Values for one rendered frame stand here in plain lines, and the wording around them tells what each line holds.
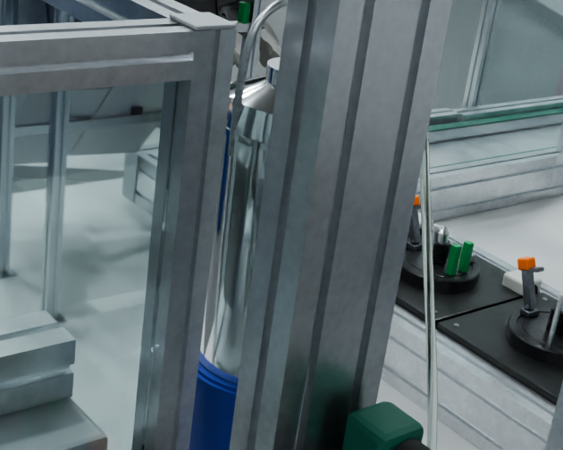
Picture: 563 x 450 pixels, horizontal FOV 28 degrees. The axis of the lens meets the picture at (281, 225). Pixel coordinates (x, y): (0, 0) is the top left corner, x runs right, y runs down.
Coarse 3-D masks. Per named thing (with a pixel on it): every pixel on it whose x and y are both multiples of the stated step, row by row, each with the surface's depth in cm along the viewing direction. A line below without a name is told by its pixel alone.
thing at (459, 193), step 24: (480, 168) 232; (504, 168) 236; (528, 168) 241; (552, 168) 248; (432, 192) 224; (456, 192) 229; (480, 192) 234; (504, 192) 240; (528, 192) 246; (432, 216) 228; (456, 216) 232
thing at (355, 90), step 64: (320, 0) 63; (384, 0) 64; (448, 0) 67; (320, 64) 64; (384, 64) 66; (320, 128) 65; (384, 128) 68; (320, 192) 67; (384, 192) 70; (256, 256) 72; (320, 256) 69; (384, 256) 73; (256, 320) 73; (320, 320) 72; (384, 320) 75; (256, 384) 74; (320, 384) 74; (256, 448) 75; (320, 448) 77
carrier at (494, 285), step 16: (448, 240) 178; (416, 256) 179; (448, 256) 181; (464, 256) 175; (416, 272) 174; (448, 272) 174; (464, 272) 176; (480, 272) 182; (496, 272) 182; (512, 272) 178; (400, 288) 172; (416, 288) 173; (448, 288) 173; (464, 288) 174; (480, 288) 176; (496, 288) 177; (512, 288) 177; (400, 304) 169; (416, 304) 168; (448, 304) 169; (464, 304) 170; (480, 304) 171; (496, 304) 172
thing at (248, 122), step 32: (256, 32) 99; (256, 96) 102; (256, 128) 100; (224, 160) 104; (256, 160) 101; (224, 192) 105; (256, 192) 102; (224, 224) 106; (256, 224) 103; (224, 256) 106; (224, 288) 107; (224, 320) 108; (224, 352) 110
